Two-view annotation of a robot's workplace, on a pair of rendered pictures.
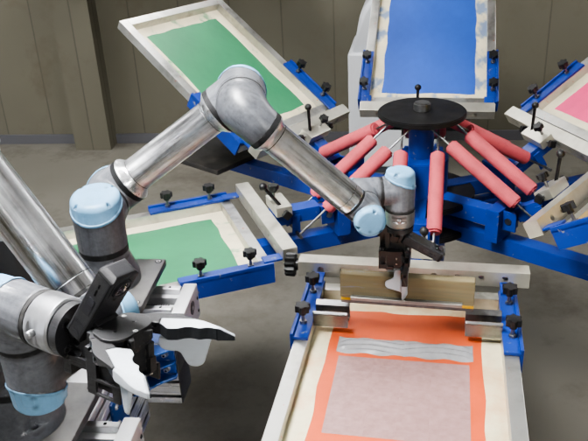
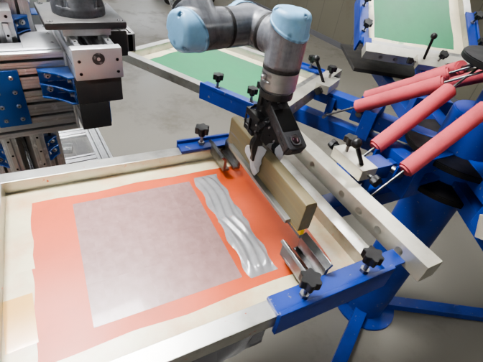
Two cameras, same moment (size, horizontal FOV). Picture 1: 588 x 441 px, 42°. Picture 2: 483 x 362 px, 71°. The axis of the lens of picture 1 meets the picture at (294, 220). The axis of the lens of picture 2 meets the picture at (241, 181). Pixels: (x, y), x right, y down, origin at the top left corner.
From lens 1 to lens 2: 156 cm
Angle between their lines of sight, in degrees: 40
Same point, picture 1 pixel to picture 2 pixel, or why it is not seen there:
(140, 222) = (260, 59)
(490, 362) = (261, 294)
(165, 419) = not seen: hidden behind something
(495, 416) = (162, 334)
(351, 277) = (235, 126)
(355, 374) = (167, 199)
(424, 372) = (204, 244)
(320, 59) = not seen: outside the picture
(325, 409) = (106, 196)
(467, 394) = (190, 291)
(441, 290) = (280, 190)
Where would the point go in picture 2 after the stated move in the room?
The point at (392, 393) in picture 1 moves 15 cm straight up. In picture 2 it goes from (155, 231) to (153, 182)
